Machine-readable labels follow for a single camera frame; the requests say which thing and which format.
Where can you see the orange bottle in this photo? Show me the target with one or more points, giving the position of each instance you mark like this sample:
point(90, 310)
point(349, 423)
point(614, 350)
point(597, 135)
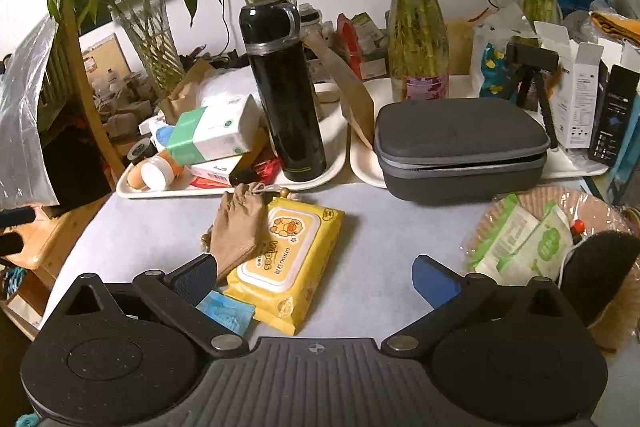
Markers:
point(132, 179)

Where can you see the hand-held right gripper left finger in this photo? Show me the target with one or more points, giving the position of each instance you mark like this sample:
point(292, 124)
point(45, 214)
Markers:
point(197, 279)

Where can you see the grey zip case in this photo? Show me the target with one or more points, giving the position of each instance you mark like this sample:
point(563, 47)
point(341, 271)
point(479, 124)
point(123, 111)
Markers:
point(460, 147)

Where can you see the green and white wipes packet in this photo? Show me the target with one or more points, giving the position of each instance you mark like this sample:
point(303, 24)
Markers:
point(547, 247)
point(505, 237)

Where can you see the red and green packet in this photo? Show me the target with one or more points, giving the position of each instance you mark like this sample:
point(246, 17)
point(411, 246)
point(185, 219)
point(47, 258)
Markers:
point(360, 39)

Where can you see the brown paper bag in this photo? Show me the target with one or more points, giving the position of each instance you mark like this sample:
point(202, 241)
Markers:
point(350, 97)

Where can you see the black carton box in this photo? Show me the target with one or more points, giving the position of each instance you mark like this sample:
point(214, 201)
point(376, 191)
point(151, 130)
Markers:
point(612, 117)

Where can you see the orange folded cloth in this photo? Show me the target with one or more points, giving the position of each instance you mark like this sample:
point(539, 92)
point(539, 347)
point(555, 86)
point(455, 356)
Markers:
point(615, 24)

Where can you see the blue and white tube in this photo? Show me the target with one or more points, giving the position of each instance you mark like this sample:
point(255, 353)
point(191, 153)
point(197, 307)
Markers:
point(162, 134)

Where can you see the green and white tissue box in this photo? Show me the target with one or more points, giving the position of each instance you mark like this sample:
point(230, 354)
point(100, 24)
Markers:
point(215, 134)

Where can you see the white carton box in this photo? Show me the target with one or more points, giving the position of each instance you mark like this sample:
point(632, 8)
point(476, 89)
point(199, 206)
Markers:
point(580, 97)

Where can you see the black thermos bottle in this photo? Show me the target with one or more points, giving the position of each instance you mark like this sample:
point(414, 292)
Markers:
point(285, 97)

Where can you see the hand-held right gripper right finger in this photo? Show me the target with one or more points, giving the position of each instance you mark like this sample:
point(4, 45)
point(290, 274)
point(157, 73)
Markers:
point(435, 282)

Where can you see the black mini tripod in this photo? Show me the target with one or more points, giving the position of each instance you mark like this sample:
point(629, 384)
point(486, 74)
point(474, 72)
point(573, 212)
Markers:
point(532, 62)

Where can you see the blue face mask packet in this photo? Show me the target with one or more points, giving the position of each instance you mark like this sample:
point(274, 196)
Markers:
point(227, 312)

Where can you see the dark glass jar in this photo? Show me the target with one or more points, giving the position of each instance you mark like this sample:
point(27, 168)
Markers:
point(309, 19)

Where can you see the black tape roll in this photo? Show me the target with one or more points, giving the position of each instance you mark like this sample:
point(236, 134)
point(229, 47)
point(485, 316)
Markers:
point(137, 152)

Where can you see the red snack packet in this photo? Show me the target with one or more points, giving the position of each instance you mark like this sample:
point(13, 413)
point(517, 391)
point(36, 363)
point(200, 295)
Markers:
point(265, 169)

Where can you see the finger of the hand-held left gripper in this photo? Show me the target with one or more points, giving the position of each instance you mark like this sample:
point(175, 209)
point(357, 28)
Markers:
point(10, 243)
point(15, 216)

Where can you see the white and red box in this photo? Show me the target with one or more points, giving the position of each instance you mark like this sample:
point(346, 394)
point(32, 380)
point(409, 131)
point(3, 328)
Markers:
point(215, 169)

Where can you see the white tray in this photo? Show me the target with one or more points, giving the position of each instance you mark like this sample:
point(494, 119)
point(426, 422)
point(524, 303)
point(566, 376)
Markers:
point(310, 179)
point(362, 167)

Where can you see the silver foil bag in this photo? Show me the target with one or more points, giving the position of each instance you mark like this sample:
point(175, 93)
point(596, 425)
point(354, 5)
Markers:
point(20, 117)

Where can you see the yellow wet wipes pack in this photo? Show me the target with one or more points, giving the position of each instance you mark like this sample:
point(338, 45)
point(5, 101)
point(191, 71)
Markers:
point(285, 257)

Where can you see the wooden stool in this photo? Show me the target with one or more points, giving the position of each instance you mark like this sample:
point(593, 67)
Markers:
point(55, 232)

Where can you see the wooden chair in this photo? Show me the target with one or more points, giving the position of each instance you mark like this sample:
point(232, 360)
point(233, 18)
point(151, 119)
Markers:
point(95, 122)

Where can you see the black fuzzy pad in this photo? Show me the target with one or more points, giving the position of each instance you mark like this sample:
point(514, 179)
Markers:
point(600, 267)

